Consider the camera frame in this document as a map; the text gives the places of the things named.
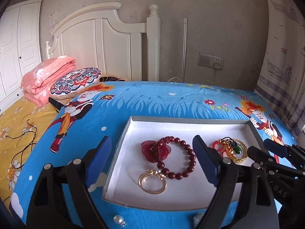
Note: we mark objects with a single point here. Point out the pink folded quilt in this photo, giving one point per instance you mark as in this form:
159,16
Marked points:
47,74

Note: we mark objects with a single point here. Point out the metal pipe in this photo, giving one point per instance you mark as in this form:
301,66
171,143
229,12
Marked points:
185,50

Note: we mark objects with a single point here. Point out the red rose hair clip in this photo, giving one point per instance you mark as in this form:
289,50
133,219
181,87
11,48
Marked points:
164,153

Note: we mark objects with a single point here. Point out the shallow white cardboard box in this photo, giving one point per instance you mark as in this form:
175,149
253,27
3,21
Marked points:
166,133

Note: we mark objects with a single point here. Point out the pearl earring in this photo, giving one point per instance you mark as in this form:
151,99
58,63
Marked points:
118,219

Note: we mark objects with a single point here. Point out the ship print curtain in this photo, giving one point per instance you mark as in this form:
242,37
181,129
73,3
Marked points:
281,52

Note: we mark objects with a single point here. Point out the blue cartoon tablecloth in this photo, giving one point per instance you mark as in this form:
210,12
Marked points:
166,100

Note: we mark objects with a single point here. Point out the white wooden headboard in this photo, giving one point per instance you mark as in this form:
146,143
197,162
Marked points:
114,47

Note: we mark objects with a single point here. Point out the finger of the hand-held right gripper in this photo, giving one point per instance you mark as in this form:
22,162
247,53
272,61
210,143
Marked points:
275,146
258,156

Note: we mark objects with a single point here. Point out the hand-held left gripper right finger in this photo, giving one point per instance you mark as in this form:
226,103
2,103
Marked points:
207,164

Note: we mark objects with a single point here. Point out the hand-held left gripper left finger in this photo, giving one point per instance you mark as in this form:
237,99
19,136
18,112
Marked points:
100,157

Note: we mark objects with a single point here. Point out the wide gold bangle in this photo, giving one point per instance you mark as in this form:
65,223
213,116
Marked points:
239,159

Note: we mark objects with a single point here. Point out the black folding fan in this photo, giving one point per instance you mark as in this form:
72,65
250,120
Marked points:
56,103

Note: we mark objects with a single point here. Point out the round patterned cushion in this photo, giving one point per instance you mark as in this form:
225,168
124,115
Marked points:
76,81

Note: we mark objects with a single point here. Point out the yellow floral bed sheet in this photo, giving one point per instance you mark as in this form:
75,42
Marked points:
14,124

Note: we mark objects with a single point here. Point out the grey wall switch panel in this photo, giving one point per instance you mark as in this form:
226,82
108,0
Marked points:
204,59

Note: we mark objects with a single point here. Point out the white plug charger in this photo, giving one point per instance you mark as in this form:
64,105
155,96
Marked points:
218,65

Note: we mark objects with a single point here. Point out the white wardrobe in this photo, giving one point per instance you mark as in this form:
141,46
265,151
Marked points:
14,47

